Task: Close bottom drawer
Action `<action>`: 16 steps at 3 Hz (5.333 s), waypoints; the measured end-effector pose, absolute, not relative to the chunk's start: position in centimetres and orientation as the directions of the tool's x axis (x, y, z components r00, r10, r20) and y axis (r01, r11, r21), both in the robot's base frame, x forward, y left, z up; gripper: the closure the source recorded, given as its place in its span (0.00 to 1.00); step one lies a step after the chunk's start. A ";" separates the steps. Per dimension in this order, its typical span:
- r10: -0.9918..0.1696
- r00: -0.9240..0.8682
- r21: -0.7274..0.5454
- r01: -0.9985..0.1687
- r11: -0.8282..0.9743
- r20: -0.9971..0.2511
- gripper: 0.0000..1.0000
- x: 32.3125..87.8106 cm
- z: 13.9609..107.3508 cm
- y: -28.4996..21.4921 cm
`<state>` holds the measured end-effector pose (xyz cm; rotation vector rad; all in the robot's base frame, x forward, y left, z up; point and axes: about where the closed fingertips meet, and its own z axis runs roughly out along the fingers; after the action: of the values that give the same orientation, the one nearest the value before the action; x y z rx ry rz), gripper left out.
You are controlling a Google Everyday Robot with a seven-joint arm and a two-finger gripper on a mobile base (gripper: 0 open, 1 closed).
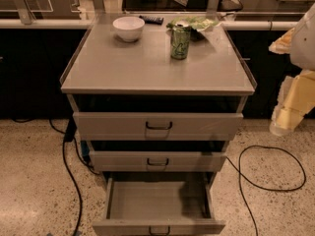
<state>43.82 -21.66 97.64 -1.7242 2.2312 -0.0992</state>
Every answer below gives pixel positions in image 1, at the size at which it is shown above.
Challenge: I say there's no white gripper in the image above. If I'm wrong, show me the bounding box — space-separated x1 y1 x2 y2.
269 4 315 136

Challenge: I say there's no grey bottom drawer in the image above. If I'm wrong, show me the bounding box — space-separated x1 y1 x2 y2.
93 173 224 236

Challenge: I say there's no grey drawer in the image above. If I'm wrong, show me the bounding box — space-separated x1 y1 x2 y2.
93 173 224 236
73 112 243 141
91 151 225 172

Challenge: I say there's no grey drawer cabinet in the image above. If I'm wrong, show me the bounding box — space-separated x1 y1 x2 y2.
59 13 258 236

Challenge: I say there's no grey middle drawer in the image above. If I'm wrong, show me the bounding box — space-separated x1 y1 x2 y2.
91 151 225 172

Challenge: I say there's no grey top drawer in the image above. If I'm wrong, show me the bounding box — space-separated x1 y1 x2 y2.
73 112 243 141

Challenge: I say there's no green chip bag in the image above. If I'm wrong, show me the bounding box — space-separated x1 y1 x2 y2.
166 16 219 31

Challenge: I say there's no green soda can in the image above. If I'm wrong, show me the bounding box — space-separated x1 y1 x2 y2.
170 21 191 60

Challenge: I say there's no black remote control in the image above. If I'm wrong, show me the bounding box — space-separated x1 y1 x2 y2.
140 15 163 26

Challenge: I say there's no white ceramic bowl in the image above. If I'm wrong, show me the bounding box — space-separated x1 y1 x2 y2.
112 16 145 42

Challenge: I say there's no black cable left floor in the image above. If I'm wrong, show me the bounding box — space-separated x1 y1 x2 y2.
48 118 99 236

